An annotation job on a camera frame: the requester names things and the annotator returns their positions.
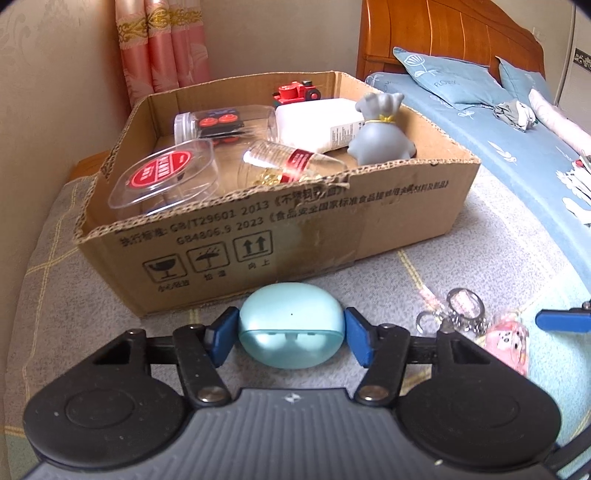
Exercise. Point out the white plastic bottle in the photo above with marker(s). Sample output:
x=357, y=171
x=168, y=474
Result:
x=314, y=124

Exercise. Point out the plain blue pillow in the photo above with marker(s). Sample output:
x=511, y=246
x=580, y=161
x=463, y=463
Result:
x=519, y=76

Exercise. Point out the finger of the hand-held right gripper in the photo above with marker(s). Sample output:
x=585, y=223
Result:
x=558, y=320

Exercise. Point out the grey animal figure toy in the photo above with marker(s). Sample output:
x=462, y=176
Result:
x=381, y=138

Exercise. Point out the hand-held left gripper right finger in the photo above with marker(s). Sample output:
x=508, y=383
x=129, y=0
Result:
x=359, y=337

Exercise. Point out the checked grey and teal blanket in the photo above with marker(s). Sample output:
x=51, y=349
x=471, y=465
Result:
x=461, y=286

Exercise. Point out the clear capsule bottle silver cap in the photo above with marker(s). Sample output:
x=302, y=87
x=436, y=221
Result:
x=300, y=161

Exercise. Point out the clear jar with toy wheels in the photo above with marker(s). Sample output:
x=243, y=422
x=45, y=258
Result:
x=221, y=122

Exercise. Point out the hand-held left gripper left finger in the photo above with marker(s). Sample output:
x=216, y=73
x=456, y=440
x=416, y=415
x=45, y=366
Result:
x=222, y=337

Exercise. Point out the red toy truck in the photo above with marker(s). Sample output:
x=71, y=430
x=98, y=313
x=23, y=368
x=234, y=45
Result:
x=295, y=91

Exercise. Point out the wooden headboard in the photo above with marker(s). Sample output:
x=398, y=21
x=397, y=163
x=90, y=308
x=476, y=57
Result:
x=438, y=27

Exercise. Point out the grey crumpled clothing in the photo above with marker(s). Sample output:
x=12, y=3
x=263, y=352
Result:
x=515, y=114

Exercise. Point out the brown cardboard box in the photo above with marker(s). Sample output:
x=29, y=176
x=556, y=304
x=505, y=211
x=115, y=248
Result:
x=300, y=230

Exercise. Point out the wooden table edge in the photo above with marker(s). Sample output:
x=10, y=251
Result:
x=87, y=167

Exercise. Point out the clear jar with red label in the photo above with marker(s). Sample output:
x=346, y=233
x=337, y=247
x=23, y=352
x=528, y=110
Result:
x=161, y=175

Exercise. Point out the pink rolled cloth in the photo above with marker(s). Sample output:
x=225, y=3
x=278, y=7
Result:
x=558, y=117

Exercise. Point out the pink curtain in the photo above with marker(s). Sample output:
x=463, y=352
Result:
x=161, y=50

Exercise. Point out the light blue earbud case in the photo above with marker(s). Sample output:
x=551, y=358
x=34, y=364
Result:
x=291, y=323

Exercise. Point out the blue patterned bed sheet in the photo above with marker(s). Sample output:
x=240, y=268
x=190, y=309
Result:
x=508, y=152

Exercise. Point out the blue fan print pillow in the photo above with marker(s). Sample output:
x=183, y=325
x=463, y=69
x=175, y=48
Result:
x=443, y=78

